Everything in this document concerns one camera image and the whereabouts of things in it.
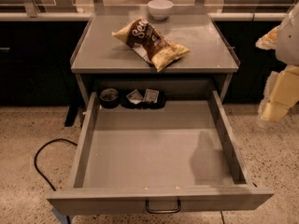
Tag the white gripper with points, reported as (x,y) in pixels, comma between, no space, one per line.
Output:
(289,44)

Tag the grey top drawer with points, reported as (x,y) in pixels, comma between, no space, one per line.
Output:
(181,158)

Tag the black tray with cards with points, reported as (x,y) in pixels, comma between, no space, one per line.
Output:
(147,99)

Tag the white bowl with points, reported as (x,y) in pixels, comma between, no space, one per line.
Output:
(160,9)

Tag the brown yellow chip bag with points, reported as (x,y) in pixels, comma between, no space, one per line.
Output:
(148,42)

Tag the black tape roll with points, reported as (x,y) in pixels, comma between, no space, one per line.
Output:
(109,98)

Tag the grey metal cabinet table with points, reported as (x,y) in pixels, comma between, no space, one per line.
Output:
(98,52)

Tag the blue tape floor marker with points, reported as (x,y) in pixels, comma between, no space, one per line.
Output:
(63,219)

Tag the grey counter rail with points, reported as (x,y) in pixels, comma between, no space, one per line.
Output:
(87,17)

